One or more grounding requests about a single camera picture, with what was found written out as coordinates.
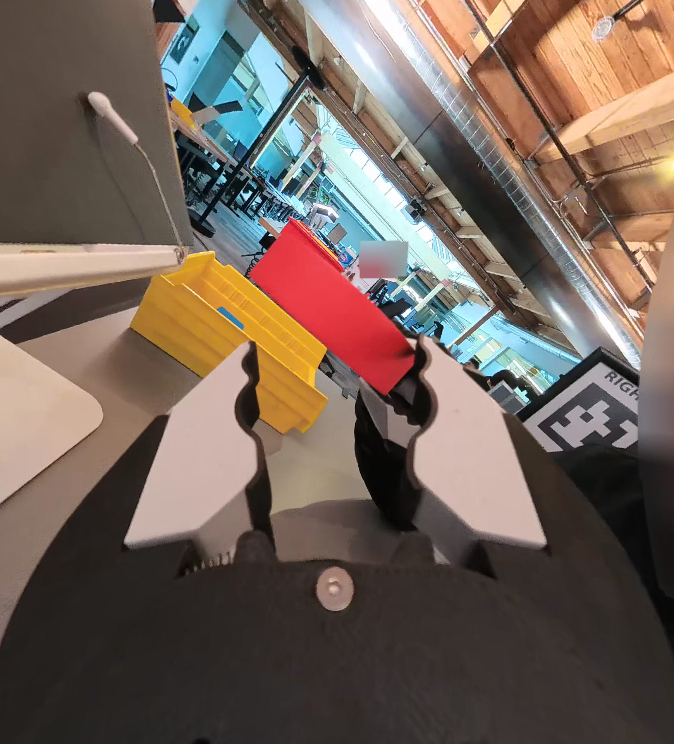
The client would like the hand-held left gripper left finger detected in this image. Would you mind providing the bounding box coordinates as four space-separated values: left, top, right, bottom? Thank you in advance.
123 342 274 550

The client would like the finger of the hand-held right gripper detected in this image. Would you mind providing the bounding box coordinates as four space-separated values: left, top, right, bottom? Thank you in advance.
353 372 426 531

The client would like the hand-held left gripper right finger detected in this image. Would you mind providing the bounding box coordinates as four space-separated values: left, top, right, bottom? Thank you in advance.
407 336 548 566

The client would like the red plastic bin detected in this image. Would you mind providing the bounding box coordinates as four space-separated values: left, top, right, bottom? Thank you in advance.
249 218 416 395

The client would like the yellow plastic bin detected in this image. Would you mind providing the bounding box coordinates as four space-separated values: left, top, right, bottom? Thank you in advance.
131 251 328 434

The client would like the white stand base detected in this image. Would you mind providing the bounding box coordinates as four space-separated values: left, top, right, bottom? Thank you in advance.
0 331 104 531

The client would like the dark divider panel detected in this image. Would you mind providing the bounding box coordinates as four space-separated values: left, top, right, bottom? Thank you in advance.
0 0 194 252

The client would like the large silver duct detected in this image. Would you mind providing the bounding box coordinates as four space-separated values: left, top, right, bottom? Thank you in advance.
299 0 646 367

